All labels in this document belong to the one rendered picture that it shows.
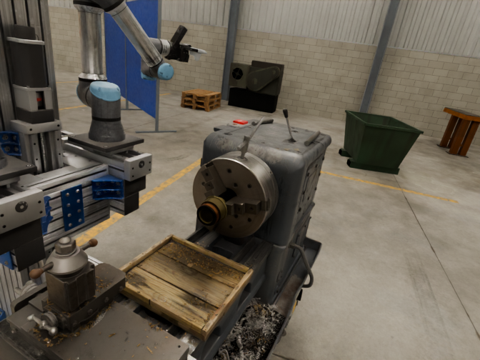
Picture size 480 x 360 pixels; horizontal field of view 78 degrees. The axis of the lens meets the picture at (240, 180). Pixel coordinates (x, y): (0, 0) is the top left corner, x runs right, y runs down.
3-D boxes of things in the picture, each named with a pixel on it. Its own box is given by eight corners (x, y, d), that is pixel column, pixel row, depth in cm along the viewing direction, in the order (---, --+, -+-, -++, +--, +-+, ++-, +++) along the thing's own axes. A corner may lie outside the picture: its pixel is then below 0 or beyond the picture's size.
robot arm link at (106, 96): (97, 118, 122) (95, 84, 116) (86, 111, 130) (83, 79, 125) (126, 118, 130) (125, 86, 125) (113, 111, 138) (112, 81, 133)
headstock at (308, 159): (245, 176, 192) (254, 116, 177) (318, 199, 174) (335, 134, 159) (191, 211, 142) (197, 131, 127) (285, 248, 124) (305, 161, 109)
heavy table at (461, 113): (431, 140, 894) (443, 106, 856) (446, 143, 884) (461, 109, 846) (448, 153, 750) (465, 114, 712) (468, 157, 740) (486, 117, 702)
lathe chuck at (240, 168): (198, 208, 130) (212, 141, 117) (263, 241, 120) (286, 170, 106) (186, 216, 122) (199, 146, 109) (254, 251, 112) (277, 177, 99)
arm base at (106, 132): (80, 136, 129) (78, 113, 126) (108, 131, 142) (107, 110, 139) (106, 144, 124) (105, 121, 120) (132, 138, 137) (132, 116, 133)
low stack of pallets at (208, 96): (196, 102, 967) (196, 88, 950) (221, 106, 952) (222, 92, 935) (179, 106, 854) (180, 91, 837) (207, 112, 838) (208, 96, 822)
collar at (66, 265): (72, 246, 69) (71, 236, 68) (96, 260, 66) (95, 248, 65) (36, 265, 62) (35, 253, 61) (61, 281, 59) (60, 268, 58)
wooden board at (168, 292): (170, 241, 118) (171, 233, 116) (252, 278, 105) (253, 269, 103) (108, 286, 93) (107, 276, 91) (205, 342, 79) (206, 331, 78)
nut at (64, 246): (68, 243, 65) (67, 229, 64) (81, 250, 64) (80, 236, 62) (51, 252, 62) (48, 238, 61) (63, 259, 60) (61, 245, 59)
